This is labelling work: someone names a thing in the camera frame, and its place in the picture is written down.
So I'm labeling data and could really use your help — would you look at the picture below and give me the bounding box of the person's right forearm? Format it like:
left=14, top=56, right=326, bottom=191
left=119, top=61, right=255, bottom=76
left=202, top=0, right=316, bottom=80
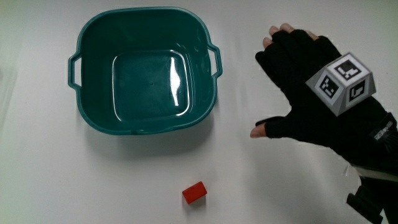
left=346, top=112, right=398, bottom=224

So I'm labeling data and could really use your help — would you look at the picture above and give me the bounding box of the red block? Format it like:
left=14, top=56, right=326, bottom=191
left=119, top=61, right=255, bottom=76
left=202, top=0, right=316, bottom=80
left=182, top=181, right=208, bottom=205

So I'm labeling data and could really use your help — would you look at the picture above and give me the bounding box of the green plastic basin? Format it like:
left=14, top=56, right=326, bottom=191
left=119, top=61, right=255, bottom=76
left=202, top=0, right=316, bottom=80
left=67, top=6, right=223, bottom=136

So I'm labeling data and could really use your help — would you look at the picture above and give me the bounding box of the person's right hand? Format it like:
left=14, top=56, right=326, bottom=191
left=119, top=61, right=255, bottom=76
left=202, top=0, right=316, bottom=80
left=249, top=22, right=393, bottom=159

